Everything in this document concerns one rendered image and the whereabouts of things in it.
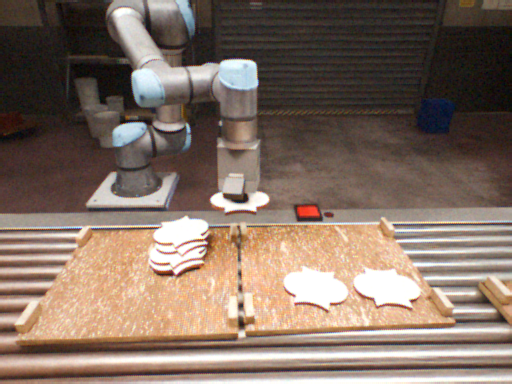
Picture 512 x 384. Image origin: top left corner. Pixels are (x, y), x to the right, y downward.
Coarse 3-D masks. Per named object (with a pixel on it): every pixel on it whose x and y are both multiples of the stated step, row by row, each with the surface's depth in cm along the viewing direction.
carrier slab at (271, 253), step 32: (352, 224) 98; (256, 256) 85; (288, 256) 85; (320, 256) 85; (352, 256) 85; (384, 256) 85; (256, 288) 76; (352, 288) 76; (256, 320) 68; (288, 320) 68; (320, 320) 68; (352, 320) 68; (384, 320) 68; (416, 320) 68; (448, 320) 68
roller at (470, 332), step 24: (0, 336) 67; (240, 336) 67; (264, 336) 67; (288, 336) 67; (312, 336) 67; (336, 336) 67; (360, 336) 67; (384, 336) 67; (408, 336) 67; (432, 336) 67; (456, 336) 67; (480, 336) 68; (504, 336) 68
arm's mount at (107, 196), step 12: (108, 180) 134; (168, 180) 135; (96, 192) 126; (108, 192) 126; (156, 192) 126; (168, 192) 127; (96, 204) 118; (108, 204) 118; (120, 204) 119; (132, 204) 119; (144, 204) 119; (156, 204) 119
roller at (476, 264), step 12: (240, 264) 85; (420, 264) 86; (432, 264) 86; (444, 264) 86; (456, 264) 86; (468, 264) 86; (480, 264) 86; (492, 264) 86; (504, 264) 86; (0, 276) 83; (12, 276) 83; (24, 276) 83; (36, 276) 83; (48, 276) 83
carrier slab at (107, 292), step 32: (96, 256) 85; (128, 256) 85; (224, 256) 85; (64, 288) 76; (96, 288) 76; (128, 288) 76; (160, 288) 76; (192, 288) 76; (224, 288) 75; (64, 320) 68; (96, 320) 68; (128, 320) 68; (160, 320) 68; (192, 320) 68; (224, 320) 68
